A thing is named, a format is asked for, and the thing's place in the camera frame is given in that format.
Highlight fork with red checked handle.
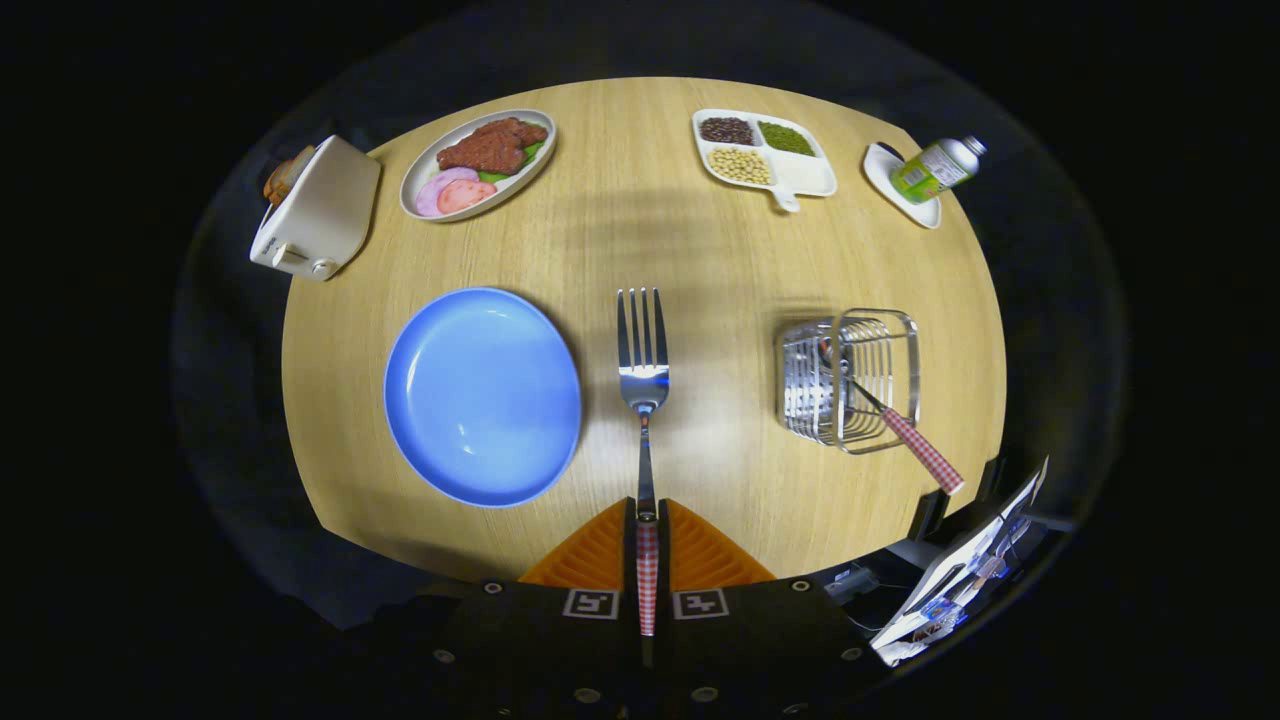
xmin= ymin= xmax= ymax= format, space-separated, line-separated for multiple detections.
xmin=616 ymin=288 xmax=671 ymax=641

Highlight brown bread slice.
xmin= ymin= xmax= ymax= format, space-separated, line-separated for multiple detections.
xmin=263 ymin=145 xmax=317 ymax=206

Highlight small brown meat patty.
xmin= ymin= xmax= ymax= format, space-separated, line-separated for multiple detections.
xmin=475 ymin=117 xmax=550 ymax=149

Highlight green mung beans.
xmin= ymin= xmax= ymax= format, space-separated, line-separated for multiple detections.
xmin=758 ymin=121 xmax=815 ymax=157

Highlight yellow soybeans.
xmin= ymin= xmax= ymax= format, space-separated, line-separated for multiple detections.
xmin=707 ymin=147 xmax=772 ymax=186

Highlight white divided dish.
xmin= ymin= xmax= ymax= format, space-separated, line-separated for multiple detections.
xmin=692 ymin=108 xmax=839 ymax=214

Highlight green lettuce leaf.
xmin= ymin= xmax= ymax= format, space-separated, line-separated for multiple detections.
xmin=478 ymin=138 xmax=547 ymax=184

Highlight spoon with red checked handle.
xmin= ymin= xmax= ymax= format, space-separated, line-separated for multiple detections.
xmin=818 ymin=338 xmax=966 ymax=497

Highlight large brown meat patty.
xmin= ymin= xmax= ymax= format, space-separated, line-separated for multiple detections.
xmin=436 ymin=130 xmax=527 ymax=176

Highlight light pink ham slice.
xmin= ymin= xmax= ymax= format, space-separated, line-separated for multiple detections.
xmin=414 ymin=167 xmax=481 ymax=218

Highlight metal cutlery basket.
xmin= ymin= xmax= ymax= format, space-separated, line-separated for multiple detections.
xmin=775 ymin=308 xmax=922 ymax=456

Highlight blue plate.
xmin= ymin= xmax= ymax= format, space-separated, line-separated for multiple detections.
xmin=383 ymin=287 xmax=584 ymax=509

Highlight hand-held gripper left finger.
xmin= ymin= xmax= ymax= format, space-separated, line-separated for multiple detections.
xmin=425 ymin=497 xmax=642 ymax=717

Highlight dark pink ham slice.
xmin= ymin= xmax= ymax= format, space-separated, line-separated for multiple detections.
xmin=436 ymin=179 xmax=498 ymax=215

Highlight small white dish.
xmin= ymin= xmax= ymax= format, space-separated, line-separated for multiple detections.
xmin=863 ymin=142 xmax=943 ymax=230

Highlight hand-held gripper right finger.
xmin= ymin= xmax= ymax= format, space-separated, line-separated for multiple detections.
xmin=655 ymin=497 xmax=883 ymax=717

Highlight white toaster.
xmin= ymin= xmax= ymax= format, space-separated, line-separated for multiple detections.
xmin=249 ymin=135 xmax=383 ymax=282

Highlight green label metal bottle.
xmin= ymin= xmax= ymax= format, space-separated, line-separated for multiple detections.
xmin=891 ymin=136 xmax=988 ymax=205

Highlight white oval plate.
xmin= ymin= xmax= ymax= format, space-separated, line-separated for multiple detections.
xmin=399 ymin=108 xmax=558 ymax=223

